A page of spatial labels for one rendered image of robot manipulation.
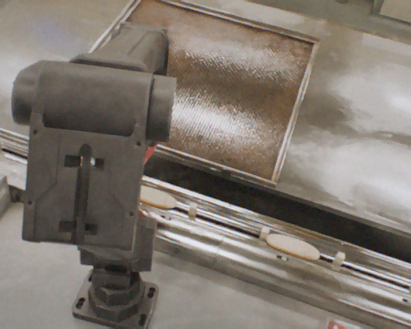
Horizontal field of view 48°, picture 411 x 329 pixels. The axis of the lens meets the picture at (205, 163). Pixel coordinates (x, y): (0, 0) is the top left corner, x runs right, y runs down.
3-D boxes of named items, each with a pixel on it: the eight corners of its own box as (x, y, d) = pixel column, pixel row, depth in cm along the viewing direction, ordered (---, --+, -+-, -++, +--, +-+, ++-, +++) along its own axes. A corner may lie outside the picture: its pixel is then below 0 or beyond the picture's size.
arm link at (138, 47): (11, 143, 32) (166, 162, 33) (10, 61, 30) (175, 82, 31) (109, 55, 72) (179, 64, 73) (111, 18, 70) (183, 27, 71)
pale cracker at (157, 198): (123, 195, 89) (123, 191, 88) (131, 183, 92) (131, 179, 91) (172, 212, 87) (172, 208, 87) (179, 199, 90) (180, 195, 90)
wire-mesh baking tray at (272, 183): (45, 114, 98) (44, 109, 97) (142, -6, 128) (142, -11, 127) (275, 188, 91) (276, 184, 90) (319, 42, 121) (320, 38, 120)
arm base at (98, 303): (70, 316, 73) (144, 336, 72) (67, 287, 67) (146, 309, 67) (91, 271, 79) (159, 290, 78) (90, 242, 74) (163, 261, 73)
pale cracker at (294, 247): (264, 246, 85) (265, 242, 84) (268, 231, 87) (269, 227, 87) (317, 264, 83) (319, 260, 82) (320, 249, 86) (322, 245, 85)
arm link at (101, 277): (92, 291, 69) (129, 295, 69) (90, 249, 62) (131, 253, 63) (103, 242, 76) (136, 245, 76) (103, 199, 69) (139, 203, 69)
